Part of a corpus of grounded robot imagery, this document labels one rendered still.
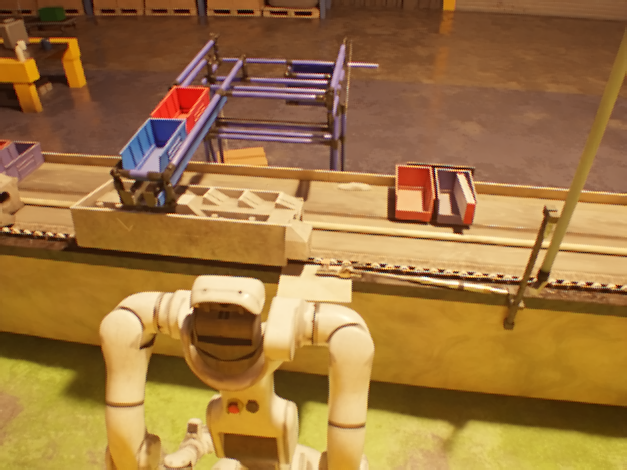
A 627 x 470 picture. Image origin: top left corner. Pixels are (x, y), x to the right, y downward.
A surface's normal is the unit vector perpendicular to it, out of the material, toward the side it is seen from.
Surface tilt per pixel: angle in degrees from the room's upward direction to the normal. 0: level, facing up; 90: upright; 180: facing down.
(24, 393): 0
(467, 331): 90
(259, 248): 80
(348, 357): 57
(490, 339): 90
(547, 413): 0
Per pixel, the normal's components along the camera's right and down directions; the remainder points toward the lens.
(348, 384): -0.09, 0.18
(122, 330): -0.01, -0.10
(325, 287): 0.00, -0.80
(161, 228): -0.14, 0.45
